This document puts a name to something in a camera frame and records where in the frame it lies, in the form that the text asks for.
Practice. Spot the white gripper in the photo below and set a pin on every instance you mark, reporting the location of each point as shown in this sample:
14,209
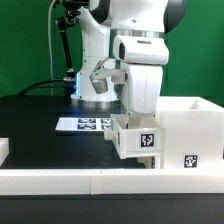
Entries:
141,60

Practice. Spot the white drawer box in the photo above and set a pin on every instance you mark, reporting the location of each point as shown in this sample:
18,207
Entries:
134,136
151,162

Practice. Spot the white drawer cabinet frame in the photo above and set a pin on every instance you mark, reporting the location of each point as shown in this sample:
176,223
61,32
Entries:
192,132

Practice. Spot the white drawer box front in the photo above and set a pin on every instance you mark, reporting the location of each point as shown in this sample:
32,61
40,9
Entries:
151,162

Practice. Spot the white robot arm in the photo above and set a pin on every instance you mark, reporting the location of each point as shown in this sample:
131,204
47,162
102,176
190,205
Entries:
102,21

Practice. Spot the fiducial marker sheet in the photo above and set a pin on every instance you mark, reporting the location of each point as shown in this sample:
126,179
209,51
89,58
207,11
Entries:
74,124

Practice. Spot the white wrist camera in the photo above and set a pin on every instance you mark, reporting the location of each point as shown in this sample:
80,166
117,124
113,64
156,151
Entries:
100,74

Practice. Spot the black camera stand pole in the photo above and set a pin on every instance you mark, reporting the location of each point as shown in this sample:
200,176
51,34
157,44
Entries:
63,24

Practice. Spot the white workspace border wall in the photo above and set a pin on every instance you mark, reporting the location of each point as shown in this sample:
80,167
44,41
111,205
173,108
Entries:
103,181

